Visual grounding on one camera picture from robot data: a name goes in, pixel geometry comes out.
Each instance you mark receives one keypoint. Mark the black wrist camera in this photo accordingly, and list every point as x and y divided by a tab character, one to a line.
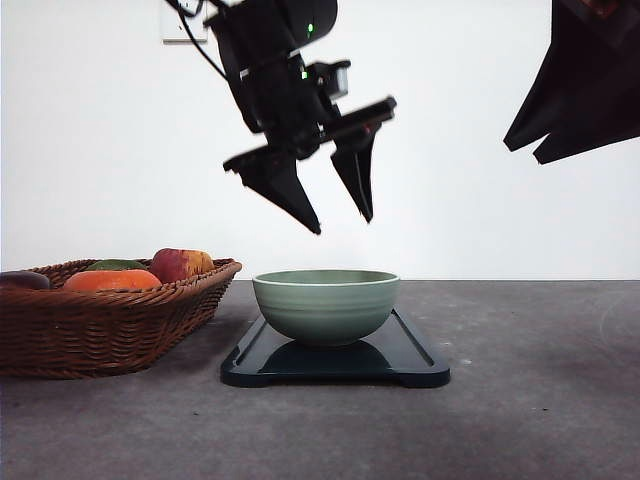
333	76

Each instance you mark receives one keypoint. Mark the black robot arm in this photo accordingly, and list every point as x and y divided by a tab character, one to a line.
259	46

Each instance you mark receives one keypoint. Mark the black rectangular tray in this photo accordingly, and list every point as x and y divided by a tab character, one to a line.
393	354

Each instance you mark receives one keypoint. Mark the red yellow apple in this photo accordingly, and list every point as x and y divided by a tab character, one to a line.
173	264

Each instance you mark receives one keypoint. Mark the green ceramic bowl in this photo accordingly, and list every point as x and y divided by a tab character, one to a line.
326	307

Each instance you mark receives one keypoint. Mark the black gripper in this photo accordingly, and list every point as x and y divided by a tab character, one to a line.
284	104
586	94

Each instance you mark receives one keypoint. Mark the dark green avocado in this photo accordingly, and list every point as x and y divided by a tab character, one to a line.
116	264

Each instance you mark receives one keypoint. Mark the white wall socket left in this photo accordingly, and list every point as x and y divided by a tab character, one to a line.
174	30

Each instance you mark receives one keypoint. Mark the orange tangerine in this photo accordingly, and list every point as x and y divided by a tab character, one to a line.
111	280

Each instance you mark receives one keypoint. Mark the brown wicker basket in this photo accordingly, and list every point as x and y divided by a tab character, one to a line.
62	333

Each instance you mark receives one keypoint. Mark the dark purple eggplant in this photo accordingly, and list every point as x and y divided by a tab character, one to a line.
23	280

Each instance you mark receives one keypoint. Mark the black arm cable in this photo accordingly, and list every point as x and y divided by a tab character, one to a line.
182	12

